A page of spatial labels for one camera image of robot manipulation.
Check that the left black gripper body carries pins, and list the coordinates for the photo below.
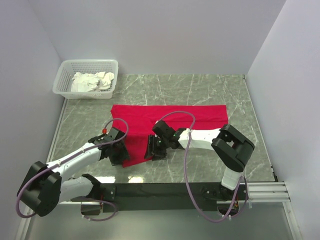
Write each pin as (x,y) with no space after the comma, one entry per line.
(119,154)

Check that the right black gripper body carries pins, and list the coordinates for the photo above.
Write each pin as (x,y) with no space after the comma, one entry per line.
(159,145)

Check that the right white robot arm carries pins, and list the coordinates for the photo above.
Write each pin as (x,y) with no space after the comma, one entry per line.
(232,147)

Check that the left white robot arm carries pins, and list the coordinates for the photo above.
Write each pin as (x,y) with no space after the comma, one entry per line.
(47,185)

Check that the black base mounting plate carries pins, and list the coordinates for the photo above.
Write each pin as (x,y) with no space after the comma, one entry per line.
(209,196)

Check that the white t shirt in basket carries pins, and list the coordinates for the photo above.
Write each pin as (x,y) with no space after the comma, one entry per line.
(91,82)

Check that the white plastic laundry basket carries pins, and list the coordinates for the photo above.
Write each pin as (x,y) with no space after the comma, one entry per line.
(66,71)

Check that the aluminium frame rail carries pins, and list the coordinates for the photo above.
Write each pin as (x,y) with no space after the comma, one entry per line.
(268,192)

